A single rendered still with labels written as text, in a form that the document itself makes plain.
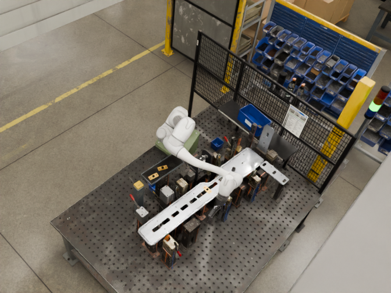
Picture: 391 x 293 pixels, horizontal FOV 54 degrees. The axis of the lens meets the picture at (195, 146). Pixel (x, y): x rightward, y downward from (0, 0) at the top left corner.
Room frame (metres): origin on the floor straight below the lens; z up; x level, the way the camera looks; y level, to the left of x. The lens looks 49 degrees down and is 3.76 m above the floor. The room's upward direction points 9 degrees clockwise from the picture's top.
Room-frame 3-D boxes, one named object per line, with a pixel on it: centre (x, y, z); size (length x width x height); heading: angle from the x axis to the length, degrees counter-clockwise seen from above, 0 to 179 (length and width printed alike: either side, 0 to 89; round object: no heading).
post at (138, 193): (1.74, 0.41, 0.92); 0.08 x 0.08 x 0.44; 51
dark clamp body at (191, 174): (2.01, 0.01, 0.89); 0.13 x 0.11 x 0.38; 51
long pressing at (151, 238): (1.89, -0.16, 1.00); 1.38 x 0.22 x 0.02; 141
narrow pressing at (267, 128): (2.47, -0.63, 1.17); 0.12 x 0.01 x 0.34; 51
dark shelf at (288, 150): (2.73, -0.58, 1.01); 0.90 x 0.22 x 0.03; 51
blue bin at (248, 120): (2.77, -0.54, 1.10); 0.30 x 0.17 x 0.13; 45
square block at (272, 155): (2.40, -0.73, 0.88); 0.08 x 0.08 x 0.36; 51
